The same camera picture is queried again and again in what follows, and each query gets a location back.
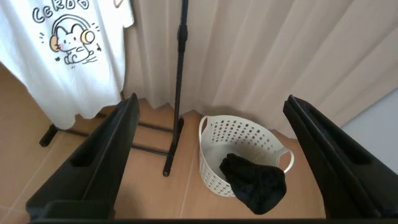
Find white printed T-shirt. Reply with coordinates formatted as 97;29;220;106
0;0;135;130

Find black clothes rack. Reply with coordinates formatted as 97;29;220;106
39;0;190;177

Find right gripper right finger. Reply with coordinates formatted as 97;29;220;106
282;95;398;219

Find beige curtain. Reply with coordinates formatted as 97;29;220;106
123;0;398;139

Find black shorts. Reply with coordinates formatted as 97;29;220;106
219;152;287;215

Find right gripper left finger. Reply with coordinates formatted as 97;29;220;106
25;92;141;220

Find white laundry basket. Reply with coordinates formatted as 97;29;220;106
198;114;295;198

